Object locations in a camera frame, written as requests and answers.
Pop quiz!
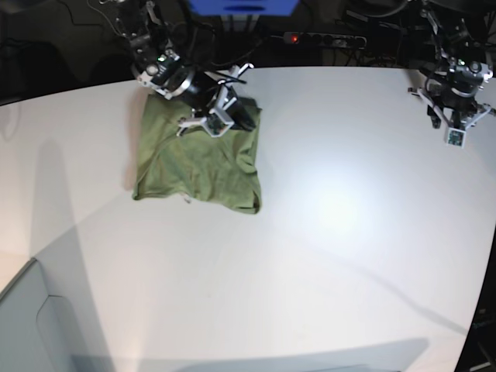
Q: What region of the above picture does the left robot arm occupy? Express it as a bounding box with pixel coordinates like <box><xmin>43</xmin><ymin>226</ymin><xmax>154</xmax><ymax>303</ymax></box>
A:
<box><xmin>408</xmin><ymin>1</ymin><xmax>495</xmax><ymax>142</ymax></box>

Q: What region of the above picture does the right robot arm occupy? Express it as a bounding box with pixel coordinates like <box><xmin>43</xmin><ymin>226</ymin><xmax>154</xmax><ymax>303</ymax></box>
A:
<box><xmin>115</xmin><ymin>1</ymin><xmax>434</xmax><ymax>138</ymax></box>

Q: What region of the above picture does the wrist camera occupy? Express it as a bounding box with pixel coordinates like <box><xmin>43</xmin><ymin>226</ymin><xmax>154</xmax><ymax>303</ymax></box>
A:
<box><xmin>205</xmin><ymin>110</ymin><xmax>235</xmax><ymax>138</ymax></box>
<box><xmin>445</xmin><ymin>127</ymin><xmax>467</xmax><ymax>148</ymax></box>

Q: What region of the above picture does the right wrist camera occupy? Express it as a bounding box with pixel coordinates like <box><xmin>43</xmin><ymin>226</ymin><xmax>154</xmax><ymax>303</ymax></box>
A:
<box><xmin>205</xmin><ymin>110</ymin><xmax>235</xmax><ymax>138</ymax></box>

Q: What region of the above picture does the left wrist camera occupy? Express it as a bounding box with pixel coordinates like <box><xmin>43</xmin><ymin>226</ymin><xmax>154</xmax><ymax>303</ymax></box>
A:
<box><xmin>445</xmin><ymin>127</ymin><xmax>467</xmax><ymax>148</ymax></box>

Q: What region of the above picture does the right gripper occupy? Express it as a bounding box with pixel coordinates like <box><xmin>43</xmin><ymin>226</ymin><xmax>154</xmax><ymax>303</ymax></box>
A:
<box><xmin>176</xmin><ymin>63</ymin><xmax>257</xmax><ymax>136</ymax></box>

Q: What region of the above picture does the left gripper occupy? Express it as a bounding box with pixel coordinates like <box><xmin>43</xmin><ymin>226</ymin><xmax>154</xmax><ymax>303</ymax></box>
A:
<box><xmin>408</xmin><ymin>84</ymin><xmax>495</xmax><ymax>130</ymax></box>

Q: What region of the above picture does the grey panel at corner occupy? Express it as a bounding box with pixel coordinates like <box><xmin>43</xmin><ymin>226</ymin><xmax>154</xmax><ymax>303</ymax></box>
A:
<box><xmin>1</xmin><ymin>259</ymin><xmax>76</xmax><ymax>371</ymax></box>

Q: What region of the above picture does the black power strip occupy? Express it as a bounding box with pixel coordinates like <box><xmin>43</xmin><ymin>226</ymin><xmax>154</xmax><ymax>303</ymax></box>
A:
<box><xmin>283</xmin><ymin>32</ymin><xmax>367</xmax><ymax>50</ymax></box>

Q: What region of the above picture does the green T-shirt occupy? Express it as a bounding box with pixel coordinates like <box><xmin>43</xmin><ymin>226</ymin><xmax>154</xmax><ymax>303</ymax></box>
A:
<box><xmin>133</xmin><ymin>95</ymin><xmax>262</xmax><ymax>215</ymax></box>

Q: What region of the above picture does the blue box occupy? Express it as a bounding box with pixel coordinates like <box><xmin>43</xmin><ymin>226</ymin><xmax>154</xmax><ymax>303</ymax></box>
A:
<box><xmin>188</xmin><ymin>0</ymin><xmax>299</xmax><ymax>16</ymax></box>

